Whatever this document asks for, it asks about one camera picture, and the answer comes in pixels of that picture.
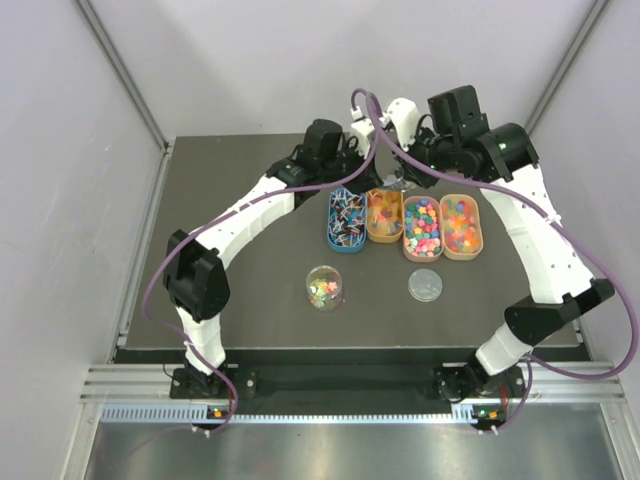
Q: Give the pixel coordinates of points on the blue tray of lollipops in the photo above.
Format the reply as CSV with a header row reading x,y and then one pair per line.
x,y
346,224

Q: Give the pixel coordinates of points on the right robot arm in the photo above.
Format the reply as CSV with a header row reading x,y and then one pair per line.
x,y
505,161

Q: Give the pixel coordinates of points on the pink tray of star candies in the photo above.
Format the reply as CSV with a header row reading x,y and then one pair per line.
x,y
423,236

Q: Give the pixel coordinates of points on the slotted cable duct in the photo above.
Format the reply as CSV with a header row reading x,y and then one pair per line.
x,y
205,415

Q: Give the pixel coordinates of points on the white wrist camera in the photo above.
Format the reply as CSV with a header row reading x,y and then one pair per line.
x,y
402,116
363,132

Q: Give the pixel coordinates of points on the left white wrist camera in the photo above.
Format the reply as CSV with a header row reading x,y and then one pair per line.
x,y
363,132

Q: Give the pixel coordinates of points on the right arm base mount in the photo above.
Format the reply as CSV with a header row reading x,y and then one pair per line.
x,y
456,383

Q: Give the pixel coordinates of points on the clear jar lid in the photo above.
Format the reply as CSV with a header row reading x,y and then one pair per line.
x,y
425,285

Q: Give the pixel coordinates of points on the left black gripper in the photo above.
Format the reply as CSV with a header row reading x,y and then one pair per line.
x,y
360,180

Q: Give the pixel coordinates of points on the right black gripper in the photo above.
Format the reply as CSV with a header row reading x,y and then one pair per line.
x,y
423,180

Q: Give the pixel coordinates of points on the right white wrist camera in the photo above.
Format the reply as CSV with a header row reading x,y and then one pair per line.
x,y
402,116

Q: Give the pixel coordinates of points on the clear plastic jar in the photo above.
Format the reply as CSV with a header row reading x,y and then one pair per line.
x,y
324,287

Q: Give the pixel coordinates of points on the beige tray of gummies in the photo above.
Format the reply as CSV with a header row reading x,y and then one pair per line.
x,y
462,233

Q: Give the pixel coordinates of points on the orange tray of candies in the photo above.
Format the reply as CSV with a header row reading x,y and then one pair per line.
x,y
384,218

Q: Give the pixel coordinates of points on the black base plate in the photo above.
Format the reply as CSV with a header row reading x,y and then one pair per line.
x,y
335,389

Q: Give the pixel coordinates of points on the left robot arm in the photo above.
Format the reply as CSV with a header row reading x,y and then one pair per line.
x,y
196,279

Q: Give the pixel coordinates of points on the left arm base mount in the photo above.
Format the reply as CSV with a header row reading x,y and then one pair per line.
x,y
188,383

